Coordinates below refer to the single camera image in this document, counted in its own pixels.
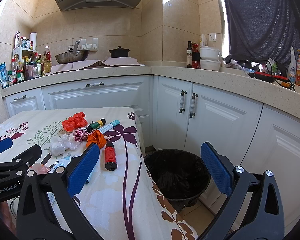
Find blue snack bag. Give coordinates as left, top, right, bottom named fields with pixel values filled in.
left=0, top=62, right=9, bottom=88

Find red tube black cap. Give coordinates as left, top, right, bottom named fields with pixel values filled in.
left=104, top=142, right=117, bottom=171

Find right cabinet door handle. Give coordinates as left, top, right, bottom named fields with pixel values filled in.
left=190, top=93, right=198, bottom=118

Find clear plastic bag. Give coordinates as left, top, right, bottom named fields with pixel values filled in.
left=50, top=134, right=80, bottom=157

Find white spray bottle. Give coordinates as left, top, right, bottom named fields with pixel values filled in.
left=287, top=47, right=296, bottom=84

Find black trash bin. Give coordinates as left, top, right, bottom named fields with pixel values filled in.
left=145, top=149, right=211, bottom=212

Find teal white tube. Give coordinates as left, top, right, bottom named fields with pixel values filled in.
left=97, top=120, right=120, bottom=134

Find pink stove cover cloth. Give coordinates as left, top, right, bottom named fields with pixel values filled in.
left=46, top=57, right=141, bottom=75

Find floral tablecloth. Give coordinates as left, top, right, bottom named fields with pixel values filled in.
left=0, top=107, right=198, bottom=239

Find paper towel roll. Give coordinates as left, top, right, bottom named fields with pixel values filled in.
left=29, top=32, right=37, bottom=50

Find dark sauce bottle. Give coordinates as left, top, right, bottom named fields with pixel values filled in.
left=186, top=41, right=193, bottom=68

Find small drawer handle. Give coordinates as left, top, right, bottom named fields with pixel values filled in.
left=14, top=95, right=27, bottom=101

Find green yellow tube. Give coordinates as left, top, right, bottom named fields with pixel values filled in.
left=86, top=119, right=106, bottom=133

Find white spice rack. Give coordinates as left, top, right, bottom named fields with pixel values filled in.
left=12, top=47, right=42, bottom=80

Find black casserole pot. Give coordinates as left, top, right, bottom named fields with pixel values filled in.
left=109, top=46, right=130, bottom=57

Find white stacked bowls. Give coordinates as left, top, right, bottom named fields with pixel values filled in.
left=199, top=46, right=221, bottom=71

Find red plastic bag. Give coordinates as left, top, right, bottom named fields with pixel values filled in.
left=62, top=112, right=88, bottom=132

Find orange plastic bag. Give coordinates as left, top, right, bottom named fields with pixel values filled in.
left=86, top=130, right=107, bottom=149

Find white blue ointment tube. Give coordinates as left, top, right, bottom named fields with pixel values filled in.
left=47, top=154, right=96, bottom=184

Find dark curtain cloth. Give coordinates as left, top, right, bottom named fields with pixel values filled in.
left=224, top=0, right=300, bottom=65

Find left cabinet door handle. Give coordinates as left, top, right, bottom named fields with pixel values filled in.
left=179, top=90, right=187, bottom=114

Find cooking oil bottle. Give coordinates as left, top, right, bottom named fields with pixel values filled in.
left=43, top=45, right=52, bottom=74

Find white wall hook rack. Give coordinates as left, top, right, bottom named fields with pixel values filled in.
left=79, top=37, right=98, bottom=52

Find wall power socket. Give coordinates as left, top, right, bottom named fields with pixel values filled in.
left=209, top=33, right=216, bottom=42

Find steel wok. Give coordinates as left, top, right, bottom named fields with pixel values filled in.
left=55, top=40, right=90, bottom=64

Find red black tool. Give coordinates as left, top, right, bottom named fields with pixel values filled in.
left=248, top=72, right=288, bottom=83

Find cabinet door handle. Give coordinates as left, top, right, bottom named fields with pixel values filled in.
left=179, top=90, right=187, bottom=114
left=190, top=93, right=198, bottom=118

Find red white twine bundle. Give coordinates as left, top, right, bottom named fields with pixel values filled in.
left=72, top=128, right=90, bottom=142

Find orange white snack wrapper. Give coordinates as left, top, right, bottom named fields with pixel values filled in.
left=27, top=163, right=51, bottom=175

